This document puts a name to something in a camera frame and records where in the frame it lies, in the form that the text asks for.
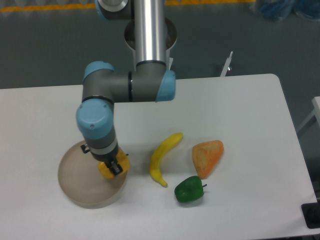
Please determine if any yellow bell pepper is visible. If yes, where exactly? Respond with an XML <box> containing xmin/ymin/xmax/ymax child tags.
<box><xmin>97</xmin><ymin>148</ymin><xmax>131</xmax><ymax>179</ymax></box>

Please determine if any beige round plate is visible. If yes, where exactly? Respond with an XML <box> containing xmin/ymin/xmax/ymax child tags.
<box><xmin>57</xmin><ymin>140</ymin><xmax>128</xmax><ymax>209</ymax></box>

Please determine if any green bell pepper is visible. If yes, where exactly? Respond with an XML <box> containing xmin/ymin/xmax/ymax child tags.
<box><xmin>174</xmin><ymin>175</ymin><xmax>207</xmax><ymax>203</ymax></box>

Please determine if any white furniture edge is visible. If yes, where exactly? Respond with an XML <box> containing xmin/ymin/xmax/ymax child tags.
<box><xmin>296</xmin><ymin>96</ymin><xmax>320</xmax><ymax>138</ymax></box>

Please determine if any blue plastic bag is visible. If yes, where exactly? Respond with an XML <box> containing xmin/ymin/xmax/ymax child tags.
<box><xmin>255</xmin><ymin>0</ymin><xmax>320</xmax><ymax>21</ymax></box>

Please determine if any yellow banana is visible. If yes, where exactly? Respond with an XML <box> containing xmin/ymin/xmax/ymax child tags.
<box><xmin>149</xmin><ymin>132</ymin><xmax>184</xmax><ymax>188</ymax></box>

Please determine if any black device at table edge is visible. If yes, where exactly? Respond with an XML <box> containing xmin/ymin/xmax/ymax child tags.
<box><xmin>301</xmin><ymin>202</ymin><xmax>320</xmax><ymax>229</ymax></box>

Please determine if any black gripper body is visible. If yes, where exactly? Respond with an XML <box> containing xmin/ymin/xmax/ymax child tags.
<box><xmin>97</xmin><ymin>156</ymin><xmax>117</xmax><ymax>173</ymax></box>

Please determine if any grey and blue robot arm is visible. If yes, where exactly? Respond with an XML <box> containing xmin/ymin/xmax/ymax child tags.
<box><xmin>76</xmin><ymin>0</ymin><xmax>176</xmax><ymax>176</ymax></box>

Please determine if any orange fruit wedge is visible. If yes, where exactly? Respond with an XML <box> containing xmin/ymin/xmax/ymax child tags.
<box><xmin>191</xmin><ymin>140</ymin><xmax>224</xmax><ymax>180</ymax></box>

